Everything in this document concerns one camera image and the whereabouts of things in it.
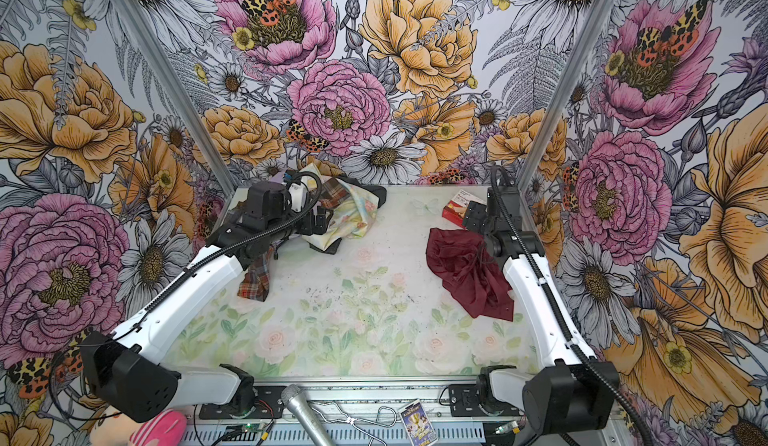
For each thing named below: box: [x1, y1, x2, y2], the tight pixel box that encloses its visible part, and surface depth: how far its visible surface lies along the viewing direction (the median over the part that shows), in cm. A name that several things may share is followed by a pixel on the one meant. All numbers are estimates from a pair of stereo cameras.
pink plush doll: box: [90, 410, 188, 446], surface depth 66 cm
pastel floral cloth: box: [301, 178, 379, 249], surface depth 107 cm
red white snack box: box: [442, 189, 487, 229], surface depth 114 cm
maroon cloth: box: [426, 227, 514, 321], surface depth 93 cm
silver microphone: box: [281, 384, 336, 446], surface depth 73 cm
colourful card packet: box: [398, 399, 438, 446], surface depth 71 cm
